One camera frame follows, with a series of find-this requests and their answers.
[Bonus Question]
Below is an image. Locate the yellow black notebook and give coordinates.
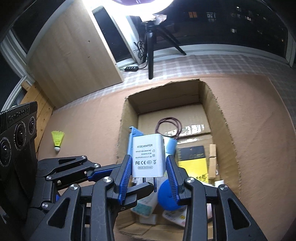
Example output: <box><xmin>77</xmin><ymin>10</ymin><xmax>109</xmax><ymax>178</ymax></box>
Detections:
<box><xmin>178</xmin><ymin>146</ymin><xmax>209</xmax><ymax>183</ymax></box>

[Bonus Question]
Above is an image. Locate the white power adapter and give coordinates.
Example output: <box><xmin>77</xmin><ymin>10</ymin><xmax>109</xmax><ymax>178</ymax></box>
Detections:
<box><xmin>132</xmin><ymin>133</ymin><xmax>166</xmax><ymax>192</ymax></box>

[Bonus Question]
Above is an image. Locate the blue round tin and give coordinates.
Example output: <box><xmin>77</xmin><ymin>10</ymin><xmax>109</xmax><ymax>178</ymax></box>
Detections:
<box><xmin>158</xmin><ymin>179</ymin><xmax>187</xmax><ymax>211</ymax></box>

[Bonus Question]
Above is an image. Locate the white blue lotion bottle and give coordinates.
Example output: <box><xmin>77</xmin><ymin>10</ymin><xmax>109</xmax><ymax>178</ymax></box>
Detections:
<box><xmin>130</xmin><ymin>138</ymin><xmax>178</xmax><ymax>224</ymax></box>

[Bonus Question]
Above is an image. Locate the patterned tissue pack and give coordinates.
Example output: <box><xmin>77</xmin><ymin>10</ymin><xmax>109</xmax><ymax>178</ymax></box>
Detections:
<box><xmin>162</xmin><ymin>206</ymin><xmax>187</xmax><ymax>227</ymax></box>

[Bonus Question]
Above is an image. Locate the wooden clothespin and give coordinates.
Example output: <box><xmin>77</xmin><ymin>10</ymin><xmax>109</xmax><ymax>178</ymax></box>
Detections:
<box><xmin>208</xmin><ymin>144</ymin><xmax>219</xmax><ymax>180</ymax></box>

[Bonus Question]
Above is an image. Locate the green white glue stick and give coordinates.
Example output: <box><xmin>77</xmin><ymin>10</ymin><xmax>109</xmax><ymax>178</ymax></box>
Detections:
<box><xmin>214</xmin><ymin>180</ymin><xmax>225</xmax><ymax>187</ymax></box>

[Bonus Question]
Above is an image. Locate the pink cosmetic bottle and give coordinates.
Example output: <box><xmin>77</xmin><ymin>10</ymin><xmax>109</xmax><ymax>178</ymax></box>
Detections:
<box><xmin>207</xmin><ymin>203</ymin><xmax>212</xmax><ymax>221</ymax></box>

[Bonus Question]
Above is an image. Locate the yellow badminton shuttlecock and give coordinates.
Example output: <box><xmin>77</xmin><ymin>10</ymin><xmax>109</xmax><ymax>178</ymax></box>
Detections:
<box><xmin>51</xmin><ymin>131</ymin><xmax>65</xmax><ymax>152</ymax></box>

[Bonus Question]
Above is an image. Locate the cardboard box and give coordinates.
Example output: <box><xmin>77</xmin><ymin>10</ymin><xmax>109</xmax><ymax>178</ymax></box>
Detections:
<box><xmin>113</xmin><ymin>78</ymin><xmax>242</xmax><ymax>241</ymax></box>

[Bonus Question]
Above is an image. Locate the pine wooden panel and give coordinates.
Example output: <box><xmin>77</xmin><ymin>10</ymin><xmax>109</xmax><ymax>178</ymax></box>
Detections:
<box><xmin>21</xmin><ymin>81</ymin><xmax>55</xmax><ymax>153</ymax></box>

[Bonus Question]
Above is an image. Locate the light wooden board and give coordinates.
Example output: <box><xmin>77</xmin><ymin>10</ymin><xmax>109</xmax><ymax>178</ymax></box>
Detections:
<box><xmin>28</xmin><ymin>1</ymin><xmax>123</xmax><ymax>108</ymax></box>

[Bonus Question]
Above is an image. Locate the black tripod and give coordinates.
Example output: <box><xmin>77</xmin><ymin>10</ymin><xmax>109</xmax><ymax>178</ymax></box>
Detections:
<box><xmin>143</xmin><ymin>21</ymin><xmax>186</xmax><ymax>80</ymax></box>

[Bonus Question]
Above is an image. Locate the black cable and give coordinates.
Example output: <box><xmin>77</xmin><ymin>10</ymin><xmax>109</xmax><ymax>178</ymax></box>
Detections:
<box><xmin>119</xmin><ymin>40</ymin><xmax>149</xmax><ymax>70</ymax></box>

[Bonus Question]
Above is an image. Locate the ring light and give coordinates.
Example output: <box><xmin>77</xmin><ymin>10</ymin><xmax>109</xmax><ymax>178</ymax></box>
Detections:
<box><xmin>82</xmin><ymin>0</ymin><xmax>173</xmax><ymax>16</ymax></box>

